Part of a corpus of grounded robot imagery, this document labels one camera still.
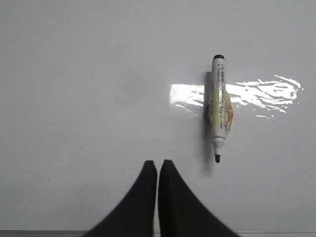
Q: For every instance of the white whiteboard with aluminium frame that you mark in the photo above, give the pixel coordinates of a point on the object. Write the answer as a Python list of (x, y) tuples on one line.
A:
[(90, 89)]

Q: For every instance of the white whiteboard marker with tape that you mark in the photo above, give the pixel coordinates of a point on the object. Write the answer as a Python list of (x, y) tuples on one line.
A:
[(219, 109)]

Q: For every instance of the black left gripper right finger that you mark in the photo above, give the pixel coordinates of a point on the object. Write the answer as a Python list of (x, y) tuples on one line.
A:
[(180, 212)]

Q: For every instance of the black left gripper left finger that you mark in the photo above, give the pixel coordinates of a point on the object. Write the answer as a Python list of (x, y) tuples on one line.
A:
[(134, 215)]

